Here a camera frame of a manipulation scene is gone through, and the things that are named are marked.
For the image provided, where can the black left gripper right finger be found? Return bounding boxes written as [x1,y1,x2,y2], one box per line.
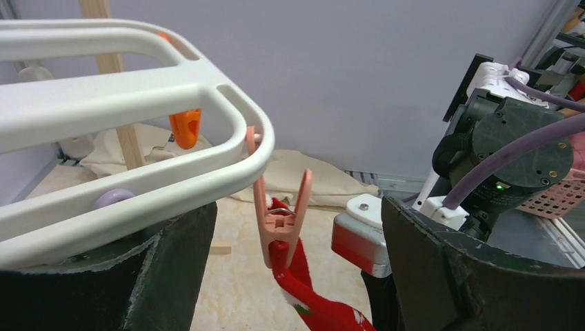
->
[381,197,584,330]

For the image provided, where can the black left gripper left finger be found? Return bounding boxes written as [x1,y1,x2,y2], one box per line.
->
[1,203,217,330]

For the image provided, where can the red white patterned sock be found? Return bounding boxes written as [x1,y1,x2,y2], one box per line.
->
[266,195,375,330]

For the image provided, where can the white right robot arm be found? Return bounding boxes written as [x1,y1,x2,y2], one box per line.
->
[413,54,584,240]

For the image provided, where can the purple plastic clothespin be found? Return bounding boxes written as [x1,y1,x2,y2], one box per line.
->
[93,188,135,210]

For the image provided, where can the pink plastic clothespin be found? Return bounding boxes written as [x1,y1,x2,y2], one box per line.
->
[246,126,315,270]

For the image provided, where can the pink perforated basket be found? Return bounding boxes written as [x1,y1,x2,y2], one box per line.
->
[517,169,584,219]

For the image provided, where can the orange plastic clothespin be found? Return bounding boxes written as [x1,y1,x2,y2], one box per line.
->
[157,32,204,151]

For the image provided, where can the beige cloth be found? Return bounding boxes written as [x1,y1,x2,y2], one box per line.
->
[81,123,379,207]

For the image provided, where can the white clip hanger frame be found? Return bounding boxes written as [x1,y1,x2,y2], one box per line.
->
[1,19,275,270]

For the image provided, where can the wooden rack frame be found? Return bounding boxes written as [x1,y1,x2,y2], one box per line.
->
[78,0,147,171]

